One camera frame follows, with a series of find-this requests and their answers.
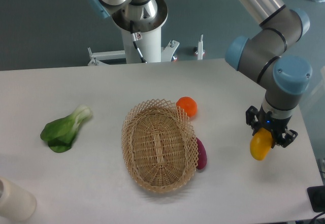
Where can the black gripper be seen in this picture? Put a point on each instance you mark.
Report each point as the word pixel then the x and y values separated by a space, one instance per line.
pixel 278 127

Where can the yellow mango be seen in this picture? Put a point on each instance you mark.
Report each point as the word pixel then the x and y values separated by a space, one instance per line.
pixel 260 144

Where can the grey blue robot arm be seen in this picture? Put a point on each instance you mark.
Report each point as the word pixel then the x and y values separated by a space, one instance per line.
pixel 261 58

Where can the woven wicker basket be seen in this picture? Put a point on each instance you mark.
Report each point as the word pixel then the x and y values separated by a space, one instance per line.
pixel 159 146

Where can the purple sweet potato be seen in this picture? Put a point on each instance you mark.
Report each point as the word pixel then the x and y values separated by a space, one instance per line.
pixel 202 156

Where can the orange fruit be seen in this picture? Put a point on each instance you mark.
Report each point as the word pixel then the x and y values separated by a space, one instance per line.
pixel 188 105

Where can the black device at edge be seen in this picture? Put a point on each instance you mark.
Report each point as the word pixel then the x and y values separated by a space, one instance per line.
pixel 316 198

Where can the green bok choy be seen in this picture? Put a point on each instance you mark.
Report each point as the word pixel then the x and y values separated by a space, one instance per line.
pixel 61 133

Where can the white cylinder bottle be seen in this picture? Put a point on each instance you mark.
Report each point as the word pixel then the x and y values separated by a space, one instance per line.
pixel 17 204

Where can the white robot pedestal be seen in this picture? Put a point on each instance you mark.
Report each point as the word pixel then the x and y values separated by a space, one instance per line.
pixel 140 27

